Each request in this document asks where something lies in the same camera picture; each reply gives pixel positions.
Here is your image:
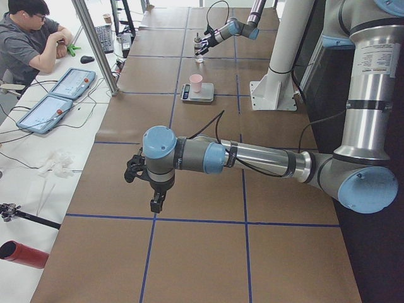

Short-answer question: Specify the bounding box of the green plastic toy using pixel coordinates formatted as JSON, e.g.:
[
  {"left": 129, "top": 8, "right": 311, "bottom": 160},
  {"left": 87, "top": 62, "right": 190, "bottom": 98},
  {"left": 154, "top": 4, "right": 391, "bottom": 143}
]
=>
[{"left": 67, "top": 44, "right": 81, "bottom": 57}]

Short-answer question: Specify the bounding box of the seated person grey shirt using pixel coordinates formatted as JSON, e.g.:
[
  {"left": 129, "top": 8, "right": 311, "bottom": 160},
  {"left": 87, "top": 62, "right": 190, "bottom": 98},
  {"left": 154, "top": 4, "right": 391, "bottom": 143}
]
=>
[{"left": 1, "top": 0, "right": 73, "bottom": 85}]

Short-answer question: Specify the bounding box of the brown paper coffee cup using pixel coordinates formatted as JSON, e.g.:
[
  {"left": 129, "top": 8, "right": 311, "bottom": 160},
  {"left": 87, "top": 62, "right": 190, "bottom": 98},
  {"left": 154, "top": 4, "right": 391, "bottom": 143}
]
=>
[{"left": 103, "top": 14, "right": 112, "bottom": 25}]

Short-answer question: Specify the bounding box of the black camera tripod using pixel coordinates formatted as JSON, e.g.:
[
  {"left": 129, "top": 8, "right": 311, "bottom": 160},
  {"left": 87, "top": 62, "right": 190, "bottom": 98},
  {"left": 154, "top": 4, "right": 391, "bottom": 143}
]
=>
[{"left": 1, "top": 203, "right": 61, "bottom": 230}]

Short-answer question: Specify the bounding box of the digital kitchen scale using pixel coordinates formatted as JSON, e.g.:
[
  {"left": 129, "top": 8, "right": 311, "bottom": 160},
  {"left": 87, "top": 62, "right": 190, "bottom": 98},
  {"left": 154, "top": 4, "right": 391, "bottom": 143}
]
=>
[{"left": 180, "top": 83, "right": 214, "bottom": 104}]

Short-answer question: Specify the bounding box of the lower blue teach pendant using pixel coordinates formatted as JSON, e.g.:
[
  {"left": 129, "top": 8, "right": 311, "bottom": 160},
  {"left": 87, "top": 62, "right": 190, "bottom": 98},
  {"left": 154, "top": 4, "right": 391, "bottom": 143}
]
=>
[{"left": 16, "top": 95, "right": 73, "bottom": 134}]

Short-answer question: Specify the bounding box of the clear glass sauce bottle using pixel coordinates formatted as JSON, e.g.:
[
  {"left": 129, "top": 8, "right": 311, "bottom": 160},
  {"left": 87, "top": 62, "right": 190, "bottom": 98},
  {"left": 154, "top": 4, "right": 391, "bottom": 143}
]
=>
[{"left": 193, "top": 33, "right": 204, "bottom": 63}]

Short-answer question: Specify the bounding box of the crumpled white tissue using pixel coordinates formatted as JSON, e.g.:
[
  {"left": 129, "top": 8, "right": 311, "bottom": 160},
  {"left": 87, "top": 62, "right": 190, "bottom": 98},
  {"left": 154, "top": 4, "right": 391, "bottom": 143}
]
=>
[{"left": 38, "top": 150, "right": 73, "bottom": 178}]

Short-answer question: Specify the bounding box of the aluminium frame post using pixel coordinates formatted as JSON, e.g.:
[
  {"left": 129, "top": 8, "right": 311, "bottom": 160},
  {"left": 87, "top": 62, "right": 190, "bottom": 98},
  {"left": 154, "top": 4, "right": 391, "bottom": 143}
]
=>
[{"left": 72, "top": 0, "right": 119, "bottom": 96}]

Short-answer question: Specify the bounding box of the red cylinder bottle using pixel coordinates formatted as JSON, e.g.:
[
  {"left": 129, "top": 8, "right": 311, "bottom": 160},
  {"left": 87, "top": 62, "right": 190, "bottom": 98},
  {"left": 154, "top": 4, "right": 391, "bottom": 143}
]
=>
[{"left": 1, "top": 241, "right": 49, "bottom": 269}]

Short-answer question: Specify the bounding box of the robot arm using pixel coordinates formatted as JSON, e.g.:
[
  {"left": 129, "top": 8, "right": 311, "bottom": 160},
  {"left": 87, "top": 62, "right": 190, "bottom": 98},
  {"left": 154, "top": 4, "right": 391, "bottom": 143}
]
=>
[
  {"left": 194, "top": 0, "right": 266, "bottom": 57},
  {"left": 124, "top": 1, "right": 403, "bottom": 214}
]

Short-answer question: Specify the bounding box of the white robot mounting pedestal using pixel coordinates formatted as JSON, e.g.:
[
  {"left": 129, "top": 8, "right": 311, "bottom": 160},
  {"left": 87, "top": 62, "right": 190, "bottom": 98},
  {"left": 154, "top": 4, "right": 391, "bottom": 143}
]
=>
[{"left": 250, "top": 0, "right": 314, "bottom": 111}]

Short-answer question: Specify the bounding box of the blue teach pendant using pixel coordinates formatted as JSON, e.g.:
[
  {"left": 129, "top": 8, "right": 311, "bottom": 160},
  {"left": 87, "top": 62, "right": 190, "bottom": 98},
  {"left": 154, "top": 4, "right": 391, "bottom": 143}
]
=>
[
  {"left": 49, "top": 68, "right": 96, "bottom": 101},
  {"left": 16, "top": 95, "right": 73, "bottom": 134}
]

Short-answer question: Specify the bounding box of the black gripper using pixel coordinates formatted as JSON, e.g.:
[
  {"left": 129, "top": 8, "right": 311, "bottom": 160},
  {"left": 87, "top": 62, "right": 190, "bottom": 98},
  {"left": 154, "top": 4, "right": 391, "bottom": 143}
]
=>
[
  {"left": 196, "top": 27, "right": 219, "bottom": 56},
  {"left": 124, "top": 148, "right": 174, "bottom": 212}
]

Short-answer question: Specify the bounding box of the upper blue teach pendant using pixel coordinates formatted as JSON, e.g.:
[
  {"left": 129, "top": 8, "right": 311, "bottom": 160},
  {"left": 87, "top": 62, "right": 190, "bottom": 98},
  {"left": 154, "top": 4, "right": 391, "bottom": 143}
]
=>
[{"left": 49, "top": 68, "right": 96, "bottom": 101}]

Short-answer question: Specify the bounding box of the black keyboard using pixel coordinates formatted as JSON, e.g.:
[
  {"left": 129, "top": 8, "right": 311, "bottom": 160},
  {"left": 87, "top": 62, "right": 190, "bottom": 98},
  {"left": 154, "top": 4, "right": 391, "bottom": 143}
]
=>
[{"left": 94, "top": 25, "right": 114, "bottom": 54}]

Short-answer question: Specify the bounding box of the black computer mouse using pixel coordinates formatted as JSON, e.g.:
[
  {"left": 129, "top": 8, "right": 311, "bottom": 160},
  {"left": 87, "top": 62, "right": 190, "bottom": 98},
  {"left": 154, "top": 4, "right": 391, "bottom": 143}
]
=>
[{"left": 80, "top": 56, "right": 95, "bottom": 64}]

